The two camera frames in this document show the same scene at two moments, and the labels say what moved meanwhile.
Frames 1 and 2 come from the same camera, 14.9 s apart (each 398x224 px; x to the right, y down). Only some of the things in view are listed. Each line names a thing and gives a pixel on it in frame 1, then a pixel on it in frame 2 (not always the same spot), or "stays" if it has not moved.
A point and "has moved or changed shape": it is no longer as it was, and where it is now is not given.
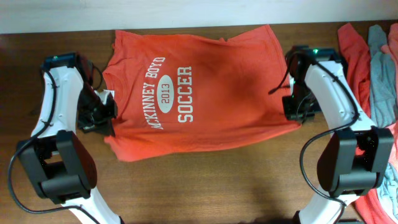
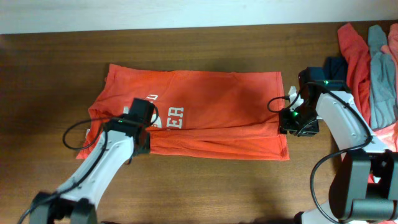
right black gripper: (292, 113) -> (284, 123)
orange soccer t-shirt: (180, 94) has moved or changed shape
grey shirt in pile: (383, 84) stays
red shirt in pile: (356, 55) stays
